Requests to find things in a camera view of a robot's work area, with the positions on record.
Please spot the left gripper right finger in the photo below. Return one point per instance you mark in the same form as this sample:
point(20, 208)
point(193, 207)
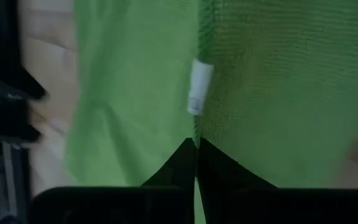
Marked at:
point(222, 186)

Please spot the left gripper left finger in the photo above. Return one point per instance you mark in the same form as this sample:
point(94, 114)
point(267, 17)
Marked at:
point(179, 171)

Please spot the green microfiber towel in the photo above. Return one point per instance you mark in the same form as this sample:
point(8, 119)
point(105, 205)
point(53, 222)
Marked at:
point(275, 93)

